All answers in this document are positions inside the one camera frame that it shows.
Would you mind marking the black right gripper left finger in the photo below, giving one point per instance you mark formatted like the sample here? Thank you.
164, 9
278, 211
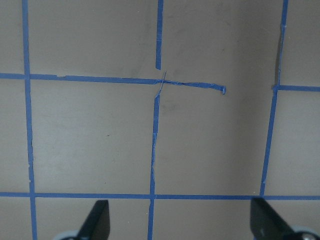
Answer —
97, 224

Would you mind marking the brown paper table cover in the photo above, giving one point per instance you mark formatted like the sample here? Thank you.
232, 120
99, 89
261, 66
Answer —
176, 111

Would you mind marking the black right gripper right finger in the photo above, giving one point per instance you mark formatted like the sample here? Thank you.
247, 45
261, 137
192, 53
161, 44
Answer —
265, 223

